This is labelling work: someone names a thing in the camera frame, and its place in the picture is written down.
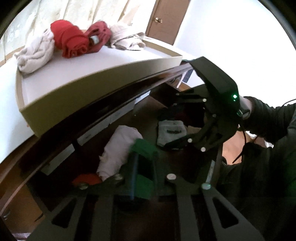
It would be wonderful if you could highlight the green black underwear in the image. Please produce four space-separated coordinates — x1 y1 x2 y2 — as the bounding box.
127 139 158 200

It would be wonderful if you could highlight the grey white underwear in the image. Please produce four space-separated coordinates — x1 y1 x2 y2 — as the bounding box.
157 120 187 147

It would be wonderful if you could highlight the beige underwear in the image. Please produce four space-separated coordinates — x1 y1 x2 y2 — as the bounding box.
109 25 146 51

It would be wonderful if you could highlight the dark red underwear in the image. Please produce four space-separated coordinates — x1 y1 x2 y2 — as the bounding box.
85 21 111 53

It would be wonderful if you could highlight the bright red underwear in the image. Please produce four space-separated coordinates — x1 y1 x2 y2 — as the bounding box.
50 20 89 58

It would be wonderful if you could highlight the cream underwear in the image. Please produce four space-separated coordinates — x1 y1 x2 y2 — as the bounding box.
14 29 55 74

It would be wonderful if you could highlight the white box in drawer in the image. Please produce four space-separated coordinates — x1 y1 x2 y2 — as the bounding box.
41 144 75 175
134 91 150 104
77 116 111 146
110 100 135 124

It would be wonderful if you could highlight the person's right gloved hand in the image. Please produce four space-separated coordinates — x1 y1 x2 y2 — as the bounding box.
238 96 253 120

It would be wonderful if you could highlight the brown wooden door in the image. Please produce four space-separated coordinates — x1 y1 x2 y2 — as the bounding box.
145 0 190 45

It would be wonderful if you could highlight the dark wooden dresser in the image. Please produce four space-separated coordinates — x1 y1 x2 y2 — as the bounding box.
0 62 223 235

